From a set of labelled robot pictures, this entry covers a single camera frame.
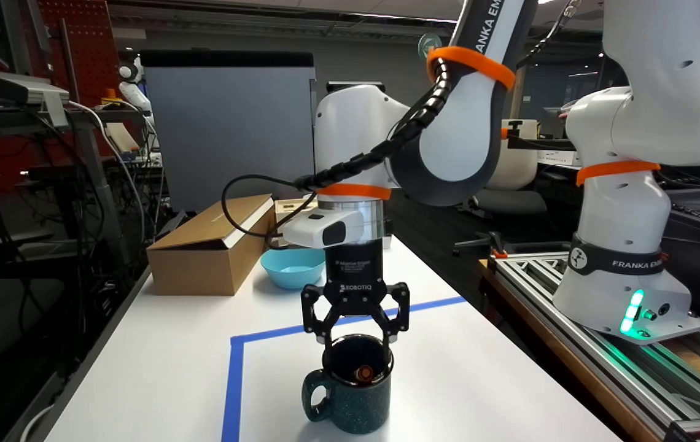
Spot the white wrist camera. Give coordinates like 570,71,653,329
281,208,366,248

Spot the cardboard box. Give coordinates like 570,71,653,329
147,193,276,296

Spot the dark green mug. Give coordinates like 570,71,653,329
302,334,396,434

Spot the aluminium rail base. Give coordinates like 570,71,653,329
479,253,700,442

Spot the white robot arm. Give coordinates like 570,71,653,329
299,0,700,343

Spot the metal equipment rack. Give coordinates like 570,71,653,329
0,68,163,296

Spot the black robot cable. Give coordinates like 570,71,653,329
218,56,458,240

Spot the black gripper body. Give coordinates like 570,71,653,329
299,240,410,334

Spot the blue tape line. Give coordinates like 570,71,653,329
218,294,468,442

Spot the light blue bowl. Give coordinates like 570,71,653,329
260,248,324,290

